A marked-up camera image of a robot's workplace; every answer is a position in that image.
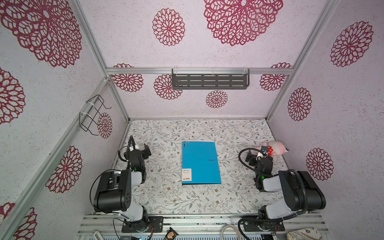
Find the grey wall shelf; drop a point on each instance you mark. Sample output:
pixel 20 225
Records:
pixel 209 81

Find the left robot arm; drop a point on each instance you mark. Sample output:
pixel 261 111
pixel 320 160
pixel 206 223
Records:
pixel 114 191

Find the black wire wall rack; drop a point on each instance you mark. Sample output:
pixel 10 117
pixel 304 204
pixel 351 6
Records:
pixel 96 121

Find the blue black folder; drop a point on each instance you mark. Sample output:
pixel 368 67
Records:
pixel 200 165

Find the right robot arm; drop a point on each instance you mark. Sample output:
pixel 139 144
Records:
pixel 300 192

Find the pink plush toy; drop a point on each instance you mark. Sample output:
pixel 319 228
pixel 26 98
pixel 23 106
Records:
pixel 273 148

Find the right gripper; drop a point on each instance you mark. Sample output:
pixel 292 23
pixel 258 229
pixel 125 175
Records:
pixel 252 157

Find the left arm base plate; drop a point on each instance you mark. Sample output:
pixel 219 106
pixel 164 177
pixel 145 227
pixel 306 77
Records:
pixel 146 225

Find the patterned cloth bag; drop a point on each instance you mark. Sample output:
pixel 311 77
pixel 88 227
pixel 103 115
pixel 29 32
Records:
pixel 304 234

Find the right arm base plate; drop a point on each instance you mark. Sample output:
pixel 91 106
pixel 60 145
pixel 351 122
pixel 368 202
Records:
pixel 254 224

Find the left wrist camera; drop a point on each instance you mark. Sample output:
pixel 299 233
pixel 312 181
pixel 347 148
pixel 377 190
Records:
pixel 132 148

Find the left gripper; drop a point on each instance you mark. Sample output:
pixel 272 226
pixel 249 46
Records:
pixel 145 154

